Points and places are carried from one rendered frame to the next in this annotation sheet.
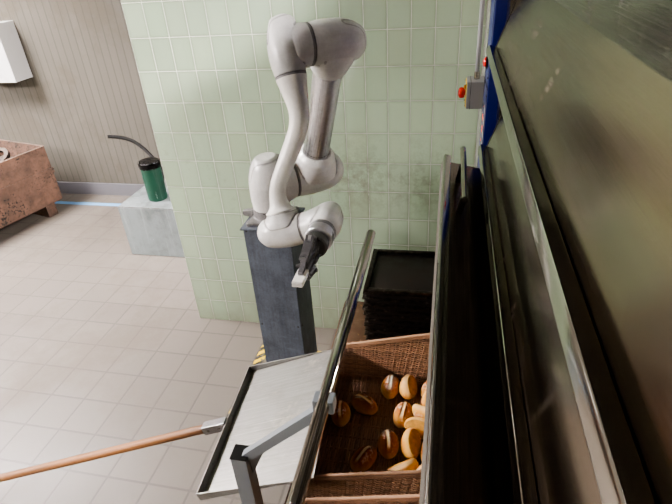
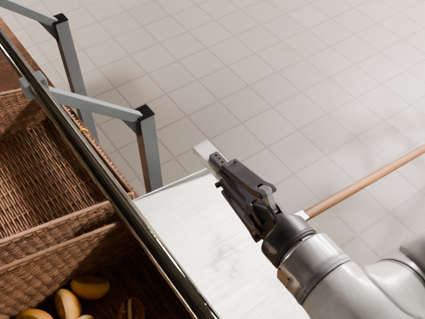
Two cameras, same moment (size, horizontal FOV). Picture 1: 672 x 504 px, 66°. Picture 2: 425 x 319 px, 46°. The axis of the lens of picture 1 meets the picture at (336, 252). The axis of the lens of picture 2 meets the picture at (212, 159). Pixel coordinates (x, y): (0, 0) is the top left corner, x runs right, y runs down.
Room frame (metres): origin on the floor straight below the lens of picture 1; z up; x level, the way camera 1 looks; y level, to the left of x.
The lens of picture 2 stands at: (1.51, -0.28, 1.80)
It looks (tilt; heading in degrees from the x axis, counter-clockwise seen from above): 50 degrees down; 131
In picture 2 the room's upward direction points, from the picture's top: straight up
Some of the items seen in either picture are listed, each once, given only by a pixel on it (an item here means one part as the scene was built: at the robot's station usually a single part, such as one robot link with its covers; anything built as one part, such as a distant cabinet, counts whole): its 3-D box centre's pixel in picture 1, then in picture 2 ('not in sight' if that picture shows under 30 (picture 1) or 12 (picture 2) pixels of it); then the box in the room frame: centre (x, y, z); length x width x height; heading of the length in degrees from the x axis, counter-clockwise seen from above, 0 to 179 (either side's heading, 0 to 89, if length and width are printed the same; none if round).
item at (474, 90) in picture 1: (475, 92); not in sight; (1.96, -0.57, 1.46); 0.10 x 0.07 x 0.10; 167
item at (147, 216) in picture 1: (170, 182); not in sight; (3.86, 1.27, 0.42); 0.88 x 0.73 x 0.84; 166
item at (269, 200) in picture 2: not in sight; (271, 206); (1.31, 0.07, 1.23); 0.05 x 0.02 x 0.05; 166
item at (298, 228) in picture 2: (314, 248); (276, 228); (1.33, 0.06, 1.20); 0.09 x 0.07 x 0.08; 166
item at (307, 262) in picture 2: (319, 236); (312, 267); (1.40, 0.05, 1.20); 0.09 x 0.06 x 0.09; 76
